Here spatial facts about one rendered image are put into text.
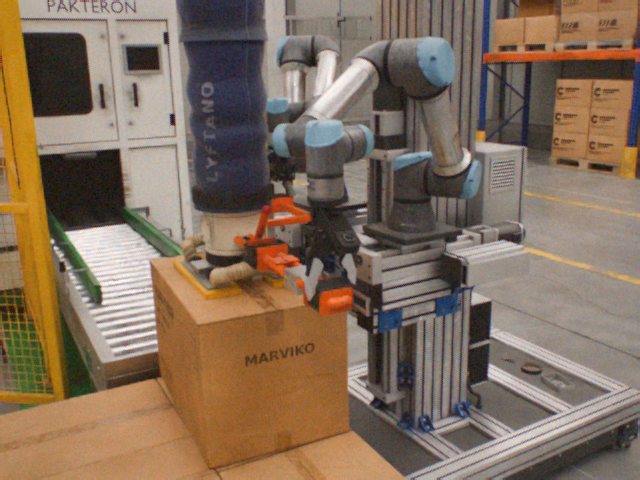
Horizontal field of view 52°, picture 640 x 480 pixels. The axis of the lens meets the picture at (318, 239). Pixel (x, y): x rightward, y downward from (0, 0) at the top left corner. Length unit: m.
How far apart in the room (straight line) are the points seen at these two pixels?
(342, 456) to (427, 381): 0.77
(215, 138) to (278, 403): 0.71
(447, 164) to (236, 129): 0.59
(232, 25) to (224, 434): 1.03
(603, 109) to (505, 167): 7.39
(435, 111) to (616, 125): 7.96
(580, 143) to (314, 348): 8.51
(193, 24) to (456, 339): 1.46
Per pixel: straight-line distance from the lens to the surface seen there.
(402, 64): 1.68
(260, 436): 1.79
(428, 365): 2.47
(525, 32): 10.66
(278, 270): 1.54
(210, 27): 1.75
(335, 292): 1.33
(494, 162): 2.38
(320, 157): 1.29
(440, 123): 1.79
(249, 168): 1.78
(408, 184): 1.99
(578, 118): 10.01
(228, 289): 1.77
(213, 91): 1.76
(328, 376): 1.80
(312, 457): 1.81
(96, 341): 2.51
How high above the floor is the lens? 1.54
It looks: 15 degrees down
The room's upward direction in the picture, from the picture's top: 1 degrees counter-clockwise
